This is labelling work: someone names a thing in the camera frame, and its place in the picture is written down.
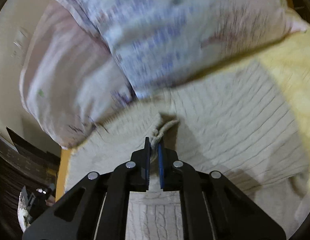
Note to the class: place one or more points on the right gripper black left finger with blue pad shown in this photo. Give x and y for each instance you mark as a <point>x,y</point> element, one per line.
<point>97,206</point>

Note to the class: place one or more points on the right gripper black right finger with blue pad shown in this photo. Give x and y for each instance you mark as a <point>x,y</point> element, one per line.
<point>212,206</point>

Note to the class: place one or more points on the beige cable-knit sweater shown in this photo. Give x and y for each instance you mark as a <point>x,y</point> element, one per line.
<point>235,122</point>

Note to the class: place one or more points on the dark bedside furniture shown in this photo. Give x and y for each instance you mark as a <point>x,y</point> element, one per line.
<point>29,160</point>

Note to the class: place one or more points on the pink striped pillow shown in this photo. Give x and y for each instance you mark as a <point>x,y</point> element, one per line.
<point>70,82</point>

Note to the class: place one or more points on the yellow patterned bedspread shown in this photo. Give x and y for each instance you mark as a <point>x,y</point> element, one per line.
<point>289,63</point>

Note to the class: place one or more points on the floral printed pillow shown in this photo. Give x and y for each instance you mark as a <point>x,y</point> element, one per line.
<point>161,43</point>

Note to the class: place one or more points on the orange wooden bed frame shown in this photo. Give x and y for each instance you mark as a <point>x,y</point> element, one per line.
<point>62,173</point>

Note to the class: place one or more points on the white wall socket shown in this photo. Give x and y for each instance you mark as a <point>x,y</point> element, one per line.
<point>20,43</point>

